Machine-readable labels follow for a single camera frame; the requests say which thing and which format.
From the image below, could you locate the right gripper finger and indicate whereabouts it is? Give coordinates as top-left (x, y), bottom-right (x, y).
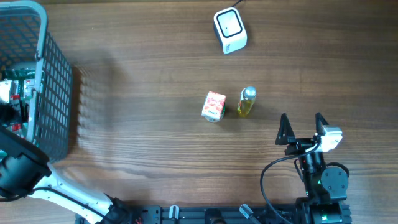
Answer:
top-left (315, 113), bottom-right (329, 135)
top-left (275, 113), bottom-right (296, 145)

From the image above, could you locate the yellow oil bottle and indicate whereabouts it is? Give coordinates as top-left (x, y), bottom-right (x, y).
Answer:
top-left (237, 86), bottom-right (257, 117)

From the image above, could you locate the pink Kleenex tissue pack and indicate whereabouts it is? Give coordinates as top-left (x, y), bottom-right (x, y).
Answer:
top-left (201, 91), bottom-right (226, 123)

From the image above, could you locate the red Nescafe coffee stick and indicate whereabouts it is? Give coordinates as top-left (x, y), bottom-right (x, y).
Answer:
top-left (10, 95), bottom-right (26, 139)

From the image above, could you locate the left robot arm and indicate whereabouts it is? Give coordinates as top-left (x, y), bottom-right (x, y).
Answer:
top-left (1, 103), bottom-right (134, 223)

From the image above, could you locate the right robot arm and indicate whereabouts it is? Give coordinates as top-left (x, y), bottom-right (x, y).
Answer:
top-left (275, 113), bottom-right (352, 224)

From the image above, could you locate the white barcode scanner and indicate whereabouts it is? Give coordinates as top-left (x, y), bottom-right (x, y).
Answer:
top-left (213, 7), bottom-right (248, 54)

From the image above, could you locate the grey plastic mesh basket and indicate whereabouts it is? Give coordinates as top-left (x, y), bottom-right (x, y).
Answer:
top-left (1, 1), bottom-right (73, 162)

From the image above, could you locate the right camera black cable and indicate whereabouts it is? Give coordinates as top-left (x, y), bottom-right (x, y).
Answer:
top-left (260, 142), bottom-right (321, 224)

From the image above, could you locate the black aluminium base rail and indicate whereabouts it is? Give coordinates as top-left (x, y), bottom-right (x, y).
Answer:
top-left (75, 204), bottom-right (353, 224)

